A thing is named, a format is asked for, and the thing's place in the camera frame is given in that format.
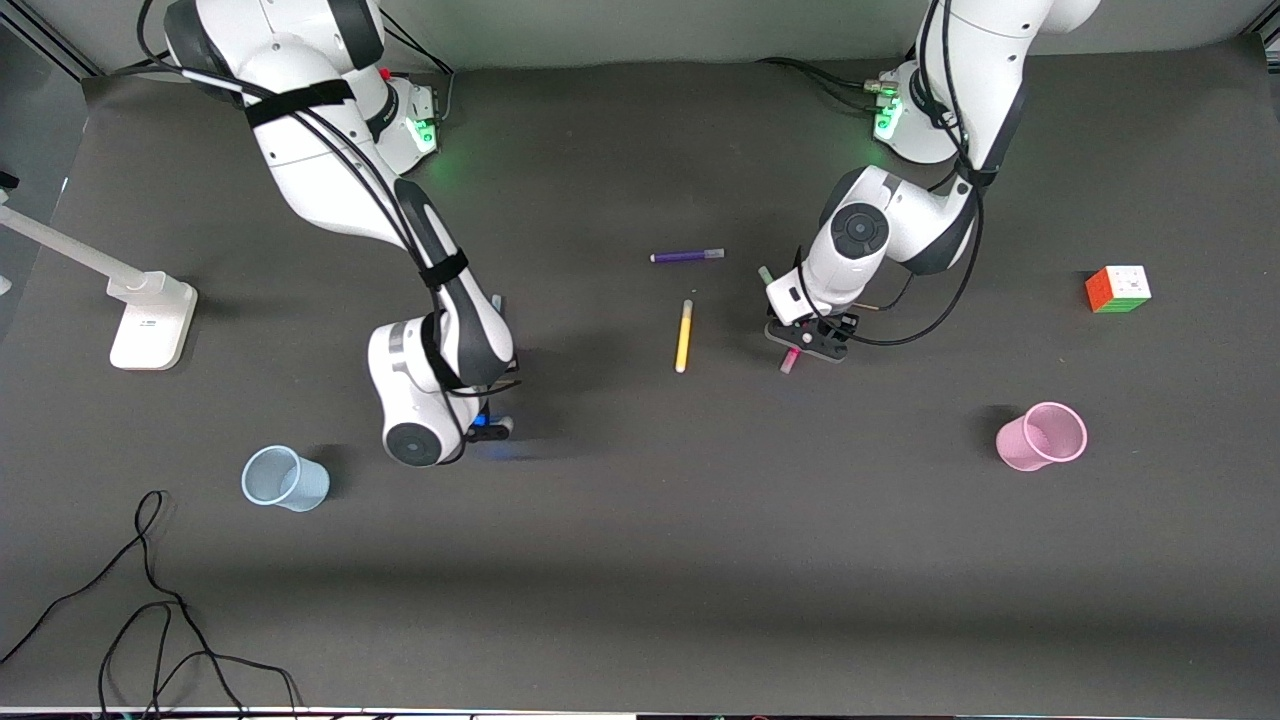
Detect light blue mesh cup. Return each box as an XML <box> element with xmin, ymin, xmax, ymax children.
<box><xmin>241</xmin><ymin>445</ymin><xmax>331</xmax><ymax>514</ymax></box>

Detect pink mesh cup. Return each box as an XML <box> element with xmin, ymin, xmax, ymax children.
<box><xmin>996</xmin><ymin>401</ymin><xmax>1089</xmax><ymax>473</ymax></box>

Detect colourful puzzle cube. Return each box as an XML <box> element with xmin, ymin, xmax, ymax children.
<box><xmin>1085</xmin><ymin>265</ymin><xmax>1153</xmax><ymax>314</ymax></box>

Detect white desktop stand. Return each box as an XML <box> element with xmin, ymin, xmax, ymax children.
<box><xmin>0</xmin><ymin>205</ymin><xmax>199</xmax><ymax>372</ymax></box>

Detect black left arm cable harness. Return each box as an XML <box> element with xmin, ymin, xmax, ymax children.
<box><xmin>795</xmin><ymin>0</ymin><xmax>991</xmax><ymax>348</ymax></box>

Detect black arm cable harness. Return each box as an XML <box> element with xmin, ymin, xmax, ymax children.
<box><xmin>138</xmin><ymin>0</ymin><xmax>523</xmax><ymax>441</ymax></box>
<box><xmin>795</xmin><ymin>0</ymin><xmax>991</xmax><ymax>348</ymax></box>

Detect black left arm base cable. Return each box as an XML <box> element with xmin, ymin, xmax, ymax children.
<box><xmin>757</xmin><ymin>56</ymin><xmax>889</xmax><ymax>97</ymax></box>

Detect black arm base cable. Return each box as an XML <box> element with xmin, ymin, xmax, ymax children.
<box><xmin>378</xmin><ymin>12</ymin><xmax>457</xmax><ymax>126</ymax></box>
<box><xmin>757</xmin><ymin>56</ymin><xmax>889</xmax><ymax>97</ymax></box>

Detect black right arm cable harness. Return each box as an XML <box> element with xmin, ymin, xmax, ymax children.
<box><xmin>138</xmin><ymin>0</ymin><xmax>523</xmax><ymax>441</ymax></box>

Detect loose black cable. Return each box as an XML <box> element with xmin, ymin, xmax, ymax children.
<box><xmin>0</xmin><ymin>490</ymin><xmax>301</xmax><ymax>720</ymax></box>

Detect black right arm base cable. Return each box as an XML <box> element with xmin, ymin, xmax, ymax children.
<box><xmin>378</xmin><ymin>12</ymin><xmax>457</xmax><ymax>126</ymax></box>

